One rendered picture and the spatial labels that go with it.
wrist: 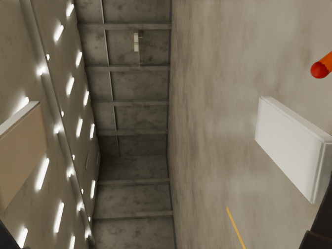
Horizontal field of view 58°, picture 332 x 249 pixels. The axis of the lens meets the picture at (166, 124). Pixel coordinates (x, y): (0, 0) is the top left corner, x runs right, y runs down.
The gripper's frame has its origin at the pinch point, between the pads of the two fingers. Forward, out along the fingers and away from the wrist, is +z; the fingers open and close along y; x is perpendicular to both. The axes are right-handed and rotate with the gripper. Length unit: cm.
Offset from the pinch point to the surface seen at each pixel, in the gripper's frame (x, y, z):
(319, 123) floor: -89, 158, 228
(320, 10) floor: 7, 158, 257
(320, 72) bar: -1.2, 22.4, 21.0
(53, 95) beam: -269, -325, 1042
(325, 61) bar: 0.2, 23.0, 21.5
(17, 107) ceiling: -236, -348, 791
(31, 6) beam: 23, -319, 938
